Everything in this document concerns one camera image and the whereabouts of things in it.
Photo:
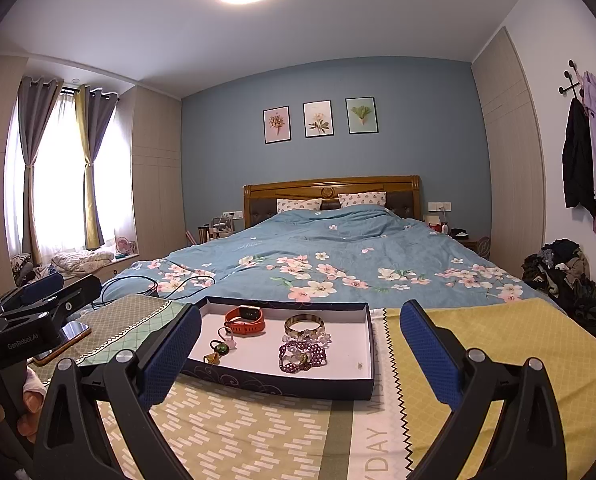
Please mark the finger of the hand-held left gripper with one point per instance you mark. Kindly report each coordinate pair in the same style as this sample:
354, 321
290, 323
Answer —
40, 285
80, 292

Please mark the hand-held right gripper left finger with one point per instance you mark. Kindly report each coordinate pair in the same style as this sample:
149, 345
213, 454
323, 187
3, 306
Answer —
170, 360

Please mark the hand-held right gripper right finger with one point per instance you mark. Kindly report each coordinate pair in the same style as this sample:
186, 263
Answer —
427, 355

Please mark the pink charm with loop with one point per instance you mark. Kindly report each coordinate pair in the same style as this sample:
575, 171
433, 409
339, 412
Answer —
230, 344

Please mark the orange smartwatch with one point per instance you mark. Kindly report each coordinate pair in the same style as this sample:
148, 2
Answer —
248, 329

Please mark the dark blue shallow box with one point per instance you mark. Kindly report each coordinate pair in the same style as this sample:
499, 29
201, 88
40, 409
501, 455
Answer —
258, 355

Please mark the gold bangle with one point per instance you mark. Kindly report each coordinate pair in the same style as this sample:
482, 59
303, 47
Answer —
290, 327

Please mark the person's left hand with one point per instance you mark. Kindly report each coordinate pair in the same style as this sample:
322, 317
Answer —
34, 395

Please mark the heap of mixed clothes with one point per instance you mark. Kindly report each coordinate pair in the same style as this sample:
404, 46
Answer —
25, 267

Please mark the folded white bedding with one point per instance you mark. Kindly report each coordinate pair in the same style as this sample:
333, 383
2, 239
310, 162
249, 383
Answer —
83, 260

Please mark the smartphone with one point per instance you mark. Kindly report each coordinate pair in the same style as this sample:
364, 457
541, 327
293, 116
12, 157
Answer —
73, 332

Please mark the small pink fan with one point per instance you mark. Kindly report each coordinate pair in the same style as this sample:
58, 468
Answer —
124, 246

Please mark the yellow green printed blanket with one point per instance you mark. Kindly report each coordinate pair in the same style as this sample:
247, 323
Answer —
502, 350

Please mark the wooden nightstand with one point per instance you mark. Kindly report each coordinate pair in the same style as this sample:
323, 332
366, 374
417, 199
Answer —
470, 242

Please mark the blue floral duvet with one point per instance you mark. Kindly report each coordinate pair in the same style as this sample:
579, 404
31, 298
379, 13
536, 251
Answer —
353, 240

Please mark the beige tall cabinet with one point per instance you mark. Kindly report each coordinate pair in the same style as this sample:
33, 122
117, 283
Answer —
155, 175

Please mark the group of toiletry bottles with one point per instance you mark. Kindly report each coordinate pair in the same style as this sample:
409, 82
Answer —
218, 227

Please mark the grey and yellow curtain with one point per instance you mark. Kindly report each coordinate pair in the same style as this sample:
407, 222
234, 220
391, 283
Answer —
94, 135

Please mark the pile of dark clothes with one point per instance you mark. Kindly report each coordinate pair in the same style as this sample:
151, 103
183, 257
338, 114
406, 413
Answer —
570, 280

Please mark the dotted white pillow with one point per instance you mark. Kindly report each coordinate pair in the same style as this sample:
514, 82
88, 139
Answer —
361, 199
299, 205

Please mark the wooden bed headboard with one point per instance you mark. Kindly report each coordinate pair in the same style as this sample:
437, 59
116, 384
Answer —
328, 182

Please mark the beige wardrobe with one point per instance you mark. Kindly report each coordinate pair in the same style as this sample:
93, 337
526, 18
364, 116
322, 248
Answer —
510, 135

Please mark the black jacket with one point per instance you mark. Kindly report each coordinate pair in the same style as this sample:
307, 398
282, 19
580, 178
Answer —
577, 160

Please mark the green framed leaf picture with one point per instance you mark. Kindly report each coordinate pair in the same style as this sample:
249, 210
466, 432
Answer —
361, 115

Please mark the pink framed flower picture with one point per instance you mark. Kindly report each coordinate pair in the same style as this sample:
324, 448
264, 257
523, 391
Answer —
277, 125

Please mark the cream framed flower picture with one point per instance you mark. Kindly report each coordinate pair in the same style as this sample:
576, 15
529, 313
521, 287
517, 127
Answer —
318, 119

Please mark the white wall socket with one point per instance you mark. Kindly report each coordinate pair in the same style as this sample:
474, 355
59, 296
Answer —
438, 206
232, 213

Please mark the black wall coat rack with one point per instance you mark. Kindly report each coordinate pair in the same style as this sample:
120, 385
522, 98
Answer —
570, 85

